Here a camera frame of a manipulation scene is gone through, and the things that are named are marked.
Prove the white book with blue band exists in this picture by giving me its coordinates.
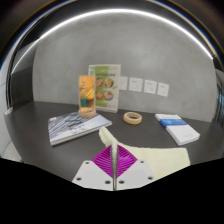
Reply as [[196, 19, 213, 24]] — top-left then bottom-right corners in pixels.
[[154, 113, 201, 147]]

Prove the curved ceiling light strip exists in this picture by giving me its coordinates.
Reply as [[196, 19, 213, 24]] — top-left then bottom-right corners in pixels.
[[10, 8, 214, 75]]

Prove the grey patterned magazine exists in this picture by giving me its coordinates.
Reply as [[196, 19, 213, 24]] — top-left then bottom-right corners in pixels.
[[47, 111, 113, 147]]

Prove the green and white leaflet stand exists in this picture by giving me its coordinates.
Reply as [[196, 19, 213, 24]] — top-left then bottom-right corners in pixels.
[[87, 64, 122, 113]]

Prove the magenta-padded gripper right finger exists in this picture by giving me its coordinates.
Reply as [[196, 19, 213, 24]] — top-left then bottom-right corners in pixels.
[[114, 144, 157, 192]]

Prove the cream towel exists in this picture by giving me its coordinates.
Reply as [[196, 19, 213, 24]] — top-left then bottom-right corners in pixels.
[[98, 126, 191, 180]]

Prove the white wall plate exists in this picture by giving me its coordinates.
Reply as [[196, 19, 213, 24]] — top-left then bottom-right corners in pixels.
[[143, 79, 158, 95], [128, 77, 144, 93], [157, 82, 170, 98]]

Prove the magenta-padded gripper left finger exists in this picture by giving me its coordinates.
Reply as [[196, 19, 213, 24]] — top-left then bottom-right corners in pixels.
[[72, 144, 116, 192]]

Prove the masking tape roll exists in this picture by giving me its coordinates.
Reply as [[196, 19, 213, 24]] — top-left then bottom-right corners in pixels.
[[122, 111, 143, 126]]

